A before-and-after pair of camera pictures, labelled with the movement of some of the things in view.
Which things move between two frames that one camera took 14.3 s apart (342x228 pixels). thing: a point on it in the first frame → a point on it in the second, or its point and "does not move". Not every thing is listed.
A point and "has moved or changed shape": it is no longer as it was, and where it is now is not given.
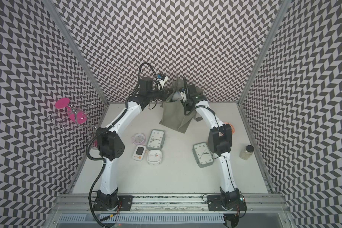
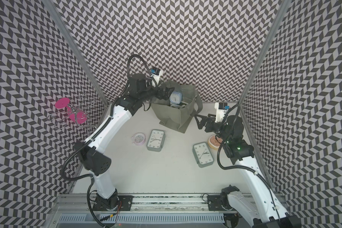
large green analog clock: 202,154 does not move
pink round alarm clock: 138,138 does not move
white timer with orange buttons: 139,152 → 178,106
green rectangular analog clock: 156,140 does not move
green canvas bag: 173,115 has moved or changed shape
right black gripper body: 187,106 → 217,128
